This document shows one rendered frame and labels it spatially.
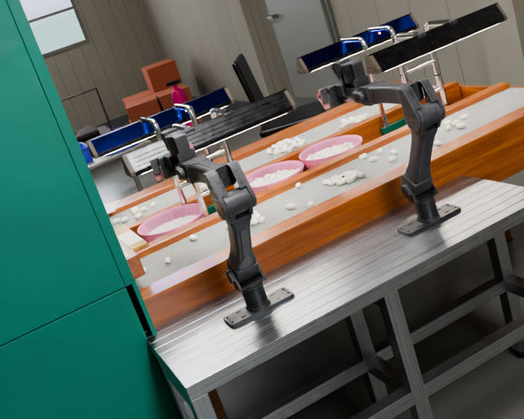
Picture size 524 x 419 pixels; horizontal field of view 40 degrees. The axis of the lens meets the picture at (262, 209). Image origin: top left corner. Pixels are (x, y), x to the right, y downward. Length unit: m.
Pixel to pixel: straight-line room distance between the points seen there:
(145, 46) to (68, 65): 1.13
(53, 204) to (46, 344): 0.38
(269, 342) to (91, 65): 9.01
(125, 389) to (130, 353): 0.11
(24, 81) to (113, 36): 8.82
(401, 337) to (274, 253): 0.47
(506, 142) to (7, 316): 1.73
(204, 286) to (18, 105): 0.74
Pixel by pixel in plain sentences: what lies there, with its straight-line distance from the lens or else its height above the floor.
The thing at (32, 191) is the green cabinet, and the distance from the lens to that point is 1.94.
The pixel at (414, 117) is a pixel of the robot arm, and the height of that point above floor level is 1.03.
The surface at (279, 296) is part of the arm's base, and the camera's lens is 2.03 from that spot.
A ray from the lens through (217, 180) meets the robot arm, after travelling 1.77.
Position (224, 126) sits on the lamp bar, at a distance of 2.42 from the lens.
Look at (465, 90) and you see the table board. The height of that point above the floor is 0.72.
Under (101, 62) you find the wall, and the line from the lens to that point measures 10.67.
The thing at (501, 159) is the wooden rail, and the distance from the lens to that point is 2.67.
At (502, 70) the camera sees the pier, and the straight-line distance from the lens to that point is 4.47.
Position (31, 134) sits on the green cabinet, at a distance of 1.93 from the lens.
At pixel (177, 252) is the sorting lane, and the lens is 2.45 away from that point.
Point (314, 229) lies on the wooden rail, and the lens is 2.27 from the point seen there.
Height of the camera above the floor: 1.54
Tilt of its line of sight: 18 degrees down
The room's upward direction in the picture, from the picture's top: 19 degrees counter-clockwise
